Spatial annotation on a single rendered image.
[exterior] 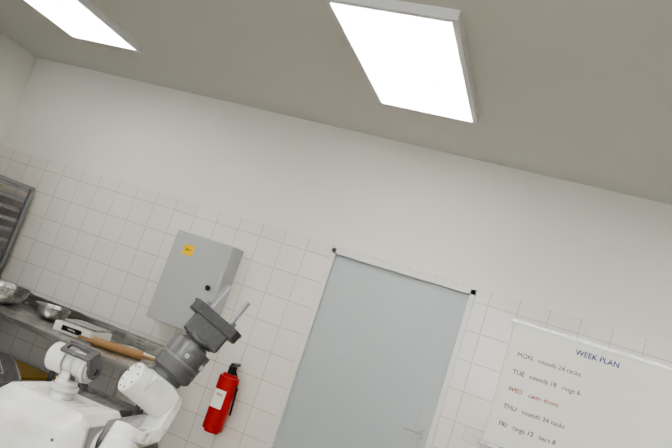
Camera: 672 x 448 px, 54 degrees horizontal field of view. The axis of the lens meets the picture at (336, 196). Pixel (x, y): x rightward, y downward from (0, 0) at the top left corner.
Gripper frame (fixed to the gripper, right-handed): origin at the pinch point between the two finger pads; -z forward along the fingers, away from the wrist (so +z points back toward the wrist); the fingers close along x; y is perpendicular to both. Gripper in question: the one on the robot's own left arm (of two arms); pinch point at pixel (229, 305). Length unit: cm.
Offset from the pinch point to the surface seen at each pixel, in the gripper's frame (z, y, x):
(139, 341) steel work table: 15, 400, 8
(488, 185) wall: -219, 268, -102
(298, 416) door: -17, 339, -112
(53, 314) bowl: 40, 402, 70
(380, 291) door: -118, 310, -96
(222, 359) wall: -14, 370, -47
